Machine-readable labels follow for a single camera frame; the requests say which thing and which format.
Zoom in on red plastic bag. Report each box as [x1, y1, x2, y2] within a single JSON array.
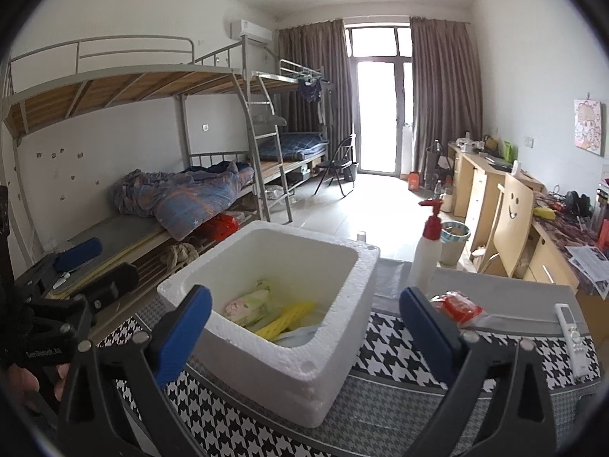
[[204, 213, 239, 244]]

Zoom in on white remote control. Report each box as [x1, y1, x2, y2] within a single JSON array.
[[555, 303, 590, 382]]

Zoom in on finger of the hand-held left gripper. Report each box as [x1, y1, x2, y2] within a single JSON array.
[[82, 262, 140, 311], [14, 237, 104, 297]]

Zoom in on black headphones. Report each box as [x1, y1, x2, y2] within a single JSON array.
[[564, 190, 591, 218]]

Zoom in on printed papers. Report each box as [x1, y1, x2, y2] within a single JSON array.
[[568, 245, 609, 297]]

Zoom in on brown curtain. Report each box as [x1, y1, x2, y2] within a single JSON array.
[[278, 19, 354, 174], [410, 16, 483, 179]]

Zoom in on houndstooth tablecloth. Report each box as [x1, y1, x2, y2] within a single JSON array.
[[95, 257, 609, 457]]

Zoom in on wooden desk with drawers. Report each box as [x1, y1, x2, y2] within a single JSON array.
[[447, 142, 545, 243]]

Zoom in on cartoon wall picture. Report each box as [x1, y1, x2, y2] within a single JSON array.
[[573, 99, 609, 159]]

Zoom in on clear plastic bottle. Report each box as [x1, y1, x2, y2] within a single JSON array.
[[435, 176, 456, 211]]

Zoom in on black folding chair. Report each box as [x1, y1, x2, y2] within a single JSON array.
[[313, 134, 359, 199]]

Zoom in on hanging dark clothes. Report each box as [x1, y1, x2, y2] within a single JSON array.
[[296, 78, 330, 125]]

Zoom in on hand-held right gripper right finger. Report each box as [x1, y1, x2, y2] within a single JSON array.
[[399, 286, 558, 457]]

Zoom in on white foam box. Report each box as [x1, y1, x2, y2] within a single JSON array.
[[157, 220, 381, 429]]

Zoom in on folded blue bedding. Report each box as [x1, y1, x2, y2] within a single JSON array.
[[277, 132, 330, 161]]

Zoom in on blue plaid quilt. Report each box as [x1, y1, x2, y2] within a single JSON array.
[[112, 161, 255, 242]]

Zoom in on metal bunk bed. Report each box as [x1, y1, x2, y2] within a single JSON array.
[[245, 58, 334, 227], [0, 35, 293, 305]]

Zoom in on person's left hand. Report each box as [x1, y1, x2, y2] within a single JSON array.
[[0, 363, 70, 410]]

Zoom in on wooden smiley face chair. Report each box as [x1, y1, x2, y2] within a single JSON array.
[[475, 173, 537, 280]]

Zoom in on floral tissue pack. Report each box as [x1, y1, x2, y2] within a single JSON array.
[[223, 284, 273, 328]]

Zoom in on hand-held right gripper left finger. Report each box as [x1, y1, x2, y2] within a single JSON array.
[[56, 286, 213, 457]]

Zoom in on round waste bin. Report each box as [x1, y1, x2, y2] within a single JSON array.
[[440, 221, 472, 267]]

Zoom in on white pump bottle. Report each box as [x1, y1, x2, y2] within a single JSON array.
[[409, 199, 445, 296]]

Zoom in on red snack packet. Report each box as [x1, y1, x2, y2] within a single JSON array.
[[429, 291, 485, 328]]

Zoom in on glass balcony door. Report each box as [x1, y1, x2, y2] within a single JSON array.
[[343, 23, 415, 178]]

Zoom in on white air conditioner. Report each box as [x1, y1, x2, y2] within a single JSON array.
[[231, 19, 273, 45]]

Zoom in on yellow foam fruit net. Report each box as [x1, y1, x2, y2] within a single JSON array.
[[253, 300, 317, 342]]

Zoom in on cluster of bottles and cans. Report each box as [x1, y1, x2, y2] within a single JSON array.
[[591, 174, 609, 254]]

